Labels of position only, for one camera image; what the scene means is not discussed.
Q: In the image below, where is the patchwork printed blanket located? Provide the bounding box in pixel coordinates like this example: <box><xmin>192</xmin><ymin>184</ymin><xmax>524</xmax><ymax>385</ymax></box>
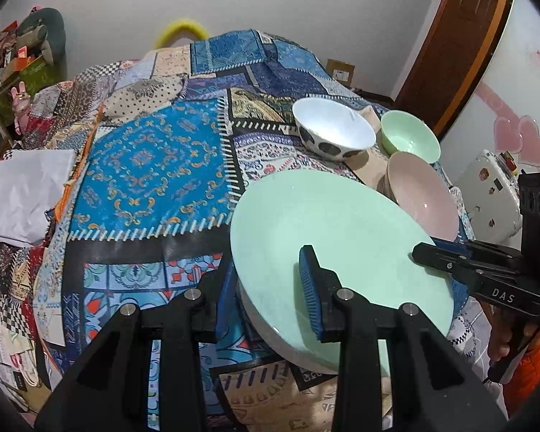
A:
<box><xmin>0</xmin><ymin>29</ymin><xmax>500</xmax><ymax>432</ymax></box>

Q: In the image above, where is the pile of colourful clutter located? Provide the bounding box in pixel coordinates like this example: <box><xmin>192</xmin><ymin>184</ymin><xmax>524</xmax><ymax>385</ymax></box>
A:
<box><xmin>0</xmin><ymin>20</ymin><xmax>41</xmax><ymax>95</ymax></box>

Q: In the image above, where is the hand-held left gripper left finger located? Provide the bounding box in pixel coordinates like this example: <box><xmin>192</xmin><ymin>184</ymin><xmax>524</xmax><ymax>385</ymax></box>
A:
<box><xmin>35</xmin><ymin>256</ymin><xmax>239</xmax><ymax>432</ymax></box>

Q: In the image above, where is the grey plush cushion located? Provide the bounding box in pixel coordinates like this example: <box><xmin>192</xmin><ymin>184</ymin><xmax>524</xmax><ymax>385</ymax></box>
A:
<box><xmin>15</xmin><ymin>8</ymin><xmax>67</xmax><ymax>82</ymax></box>

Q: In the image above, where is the white case with stickers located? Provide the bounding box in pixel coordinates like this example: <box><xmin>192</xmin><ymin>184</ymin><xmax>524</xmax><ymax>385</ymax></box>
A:
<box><xmin>452</xmin><ymin>150</ymin><xmax>523</xmax><ymax>244</ymax></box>

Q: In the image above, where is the pink bunny toy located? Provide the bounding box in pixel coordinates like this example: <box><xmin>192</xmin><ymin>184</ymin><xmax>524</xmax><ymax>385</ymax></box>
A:
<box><xmin>10</xmin><ymin>81</ymin><xmax>32</xmax><ymax>133</ymax></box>

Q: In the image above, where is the person's right forearm orange sleeve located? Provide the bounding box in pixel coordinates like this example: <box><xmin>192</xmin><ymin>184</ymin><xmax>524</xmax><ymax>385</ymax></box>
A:
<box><xmin>499</xmin><ymin>328</ymin><xmax>540</xmax><ymax>420</ymax></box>

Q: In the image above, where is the pink bowl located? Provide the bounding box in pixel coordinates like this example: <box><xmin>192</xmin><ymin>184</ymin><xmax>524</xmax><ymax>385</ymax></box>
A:
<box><xmin>384</xmin><ymin>152</ymin><xmax>460</xmax><ymax>243</ymax></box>

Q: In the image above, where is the light green plate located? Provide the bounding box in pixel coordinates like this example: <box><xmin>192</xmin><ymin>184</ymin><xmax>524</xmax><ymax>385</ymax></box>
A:
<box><xmin>230</xmin><ymin>170</ymin><xmax>455</xmax><ymax>374</ymax></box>

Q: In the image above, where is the green cardboard box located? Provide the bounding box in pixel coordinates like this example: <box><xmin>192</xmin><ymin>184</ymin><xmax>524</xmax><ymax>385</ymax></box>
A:
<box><xmin>0</xmin><ymin>54</ymin><xmax>55</xmax><ymax>118</ymax></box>

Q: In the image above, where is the person's right hand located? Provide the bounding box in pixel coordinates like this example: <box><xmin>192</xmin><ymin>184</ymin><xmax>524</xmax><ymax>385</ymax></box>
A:
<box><xmin>487</xmin><ymin>311</ymin><xmax>518</xmax><ymax>364</ymax></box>

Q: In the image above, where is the brown wooden door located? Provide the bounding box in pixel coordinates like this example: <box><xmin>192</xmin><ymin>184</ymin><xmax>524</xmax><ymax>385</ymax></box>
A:
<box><xmin>393</xmin><ymin>0</ymin><xmax>516</xmax><ymax>140</ymax></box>

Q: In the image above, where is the brown cardboard box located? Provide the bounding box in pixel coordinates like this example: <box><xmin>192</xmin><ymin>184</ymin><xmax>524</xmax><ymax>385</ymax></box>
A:
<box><xmin>326</xmin><ymin>59</ymin><xmax>356</xmax><ymax>86</ymax></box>

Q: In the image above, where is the white bowl with black dots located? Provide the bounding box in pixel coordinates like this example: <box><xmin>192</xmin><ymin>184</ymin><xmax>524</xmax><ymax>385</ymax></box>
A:
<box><xmin>292</xmin><ymin>97</ymin><xmax>377</xmax><ymax>159</ymax></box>

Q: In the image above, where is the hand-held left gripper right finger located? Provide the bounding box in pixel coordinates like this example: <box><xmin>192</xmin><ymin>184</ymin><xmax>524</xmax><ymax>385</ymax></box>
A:
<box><xmin>298</xmin><ymin>244</ymin><xmax>509</xmax><ymax>432</ymax></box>

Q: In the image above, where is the white folded cloth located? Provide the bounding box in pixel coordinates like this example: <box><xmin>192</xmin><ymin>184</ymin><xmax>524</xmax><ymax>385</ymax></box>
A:
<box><xmin>0</xmin><ymin>148</ymin><xmax>77</xmax><ymax>248</ymax></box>

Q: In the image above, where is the yellow foam tube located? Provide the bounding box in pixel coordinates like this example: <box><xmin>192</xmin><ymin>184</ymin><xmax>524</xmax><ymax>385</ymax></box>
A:
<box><xmin>155</xmin><ymin>18</ymin><xmax>208</xmax><ymax>49</ymax></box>

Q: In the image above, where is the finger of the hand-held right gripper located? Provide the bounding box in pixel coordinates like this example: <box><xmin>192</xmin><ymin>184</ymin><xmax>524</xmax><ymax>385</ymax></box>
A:
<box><xmin>411</xmin><ymin>242</ymin><xmax>483</xmax><ymax>282</ymax></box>
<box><xmin>434</xmin><ymin>239</ymin><xmax>523</xmax><ymax>265</ymax></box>

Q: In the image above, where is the pink heart wall sticker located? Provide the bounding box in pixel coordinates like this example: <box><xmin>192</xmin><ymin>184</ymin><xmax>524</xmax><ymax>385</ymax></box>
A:
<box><xmin>494</xmin><ymin>114</ymin><xmax>540</xmax><ymax>168</ymax></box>

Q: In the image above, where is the light green bowl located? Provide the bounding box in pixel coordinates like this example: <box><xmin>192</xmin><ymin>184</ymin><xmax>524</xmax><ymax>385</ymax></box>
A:
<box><xmin>380</xmin><ymin>110</ymin><xmax>441</xmax><ymax>163</ymax></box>

